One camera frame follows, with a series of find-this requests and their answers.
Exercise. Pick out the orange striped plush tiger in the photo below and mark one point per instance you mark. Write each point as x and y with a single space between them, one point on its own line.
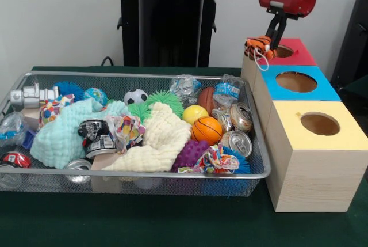
258 47

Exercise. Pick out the cream waffle cloth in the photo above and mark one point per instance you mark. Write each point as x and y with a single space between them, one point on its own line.
166 134

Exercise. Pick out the red soda can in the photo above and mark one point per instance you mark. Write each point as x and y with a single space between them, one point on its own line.
15 159

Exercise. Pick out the purple spiky ball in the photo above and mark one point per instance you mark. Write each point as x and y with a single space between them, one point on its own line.
191 155

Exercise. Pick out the small colourful print cloth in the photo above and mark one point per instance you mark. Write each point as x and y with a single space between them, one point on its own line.
126 130

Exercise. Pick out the silver mesh bin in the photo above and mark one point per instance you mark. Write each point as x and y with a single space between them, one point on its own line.
258 172

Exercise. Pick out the large colourful print cloth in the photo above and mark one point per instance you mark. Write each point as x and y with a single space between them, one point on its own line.
51 110

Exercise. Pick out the wooden three-hole box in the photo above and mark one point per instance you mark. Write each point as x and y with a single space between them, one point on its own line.
316 178

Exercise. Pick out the orange toy basketball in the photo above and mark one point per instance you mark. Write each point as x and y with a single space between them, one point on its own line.
206 130

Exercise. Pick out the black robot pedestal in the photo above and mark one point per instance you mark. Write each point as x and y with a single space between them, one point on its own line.
172 28

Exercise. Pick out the black chair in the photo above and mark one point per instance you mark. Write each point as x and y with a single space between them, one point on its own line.
353 42

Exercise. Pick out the silver toy figure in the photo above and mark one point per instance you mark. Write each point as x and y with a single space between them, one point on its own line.
31 97

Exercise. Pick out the crushed black can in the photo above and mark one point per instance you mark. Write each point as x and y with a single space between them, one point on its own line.
96 136

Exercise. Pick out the black and white soccer ball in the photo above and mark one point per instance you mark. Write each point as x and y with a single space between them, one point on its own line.
135 96

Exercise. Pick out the mint green waffle cloth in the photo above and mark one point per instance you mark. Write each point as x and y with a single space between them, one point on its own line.
57 140

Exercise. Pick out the dark green tablecloth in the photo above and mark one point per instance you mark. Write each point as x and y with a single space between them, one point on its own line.
143 221
358 91

